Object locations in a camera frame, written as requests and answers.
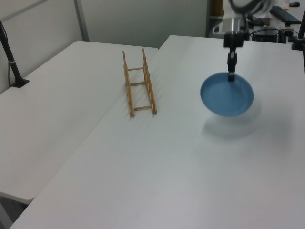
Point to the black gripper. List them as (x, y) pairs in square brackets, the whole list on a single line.
[(233, 40)]

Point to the blue round plate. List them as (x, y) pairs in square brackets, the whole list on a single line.
[(226, 97)]

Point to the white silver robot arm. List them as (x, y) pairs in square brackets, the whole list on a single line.
[(240, 12)]

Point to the wooden plate rack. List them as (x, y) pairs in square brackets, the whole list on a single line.
[(139, 95)]

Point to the black electronics box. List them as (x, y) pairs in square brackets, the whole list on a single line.
[(265, 35)]

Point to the black pole with table clamp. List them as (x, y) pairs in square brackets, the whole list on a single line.
[(299, 40)]

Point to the black computer keyboard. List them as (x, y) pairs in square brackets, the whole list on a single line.
[(286, 15)]

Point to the black computer mouse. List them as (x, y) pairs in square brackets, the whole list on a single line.
[(294, 4)]

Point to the grey metal partition post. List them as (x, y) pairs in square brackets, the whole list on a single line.
[(82, 21)]

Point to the black camera pole with clamp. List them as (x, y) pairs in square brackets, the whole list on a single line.
[(10, 62)]

